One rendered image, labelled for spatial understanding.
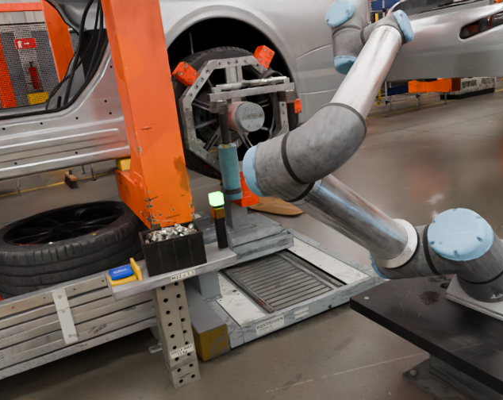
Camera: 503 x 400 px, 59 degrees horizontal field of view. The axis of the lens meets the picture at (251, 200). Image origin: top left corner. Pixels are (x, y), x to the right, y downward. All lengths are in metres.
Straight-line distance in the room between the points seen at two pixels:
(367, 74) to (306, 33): 1.44
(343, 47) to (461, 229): 0.61
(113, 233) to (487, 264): 1.33
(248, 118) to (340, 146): 1.19
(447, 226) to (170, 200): 0.93
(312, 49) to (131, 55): 1.20
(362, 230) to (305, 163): 0.35
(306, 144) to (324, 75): 1.69
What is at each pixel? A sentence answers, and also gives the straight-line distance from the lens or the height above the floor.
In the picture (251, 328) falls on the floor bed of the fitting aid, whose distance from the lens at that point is 1.86.
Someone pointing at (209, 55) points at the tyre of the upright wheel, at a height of 1.14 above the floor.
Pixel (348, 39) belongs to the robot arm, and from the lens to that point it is 1.41.
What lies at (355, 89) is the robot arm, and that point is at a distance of 1.01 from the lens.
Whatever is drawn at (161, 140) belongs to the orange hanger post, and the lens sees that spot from 1.61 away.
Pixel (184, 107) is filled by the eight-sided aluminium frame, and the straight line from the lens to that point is 2.08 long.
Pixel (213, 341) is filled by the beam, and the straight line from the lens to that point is 1.81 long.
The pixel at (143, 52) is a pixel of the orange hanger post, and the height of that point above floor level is 1.15.
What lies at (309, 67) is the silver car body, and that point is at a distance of 2.50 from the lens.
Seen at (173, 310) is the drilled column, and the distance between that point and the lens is 1.59.
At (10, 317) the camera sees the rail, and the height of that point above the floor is 0.34.
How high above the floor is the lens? 1.06
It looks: 16 degrees down
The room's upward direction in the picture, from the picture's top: 7 degrees counter-clockwise
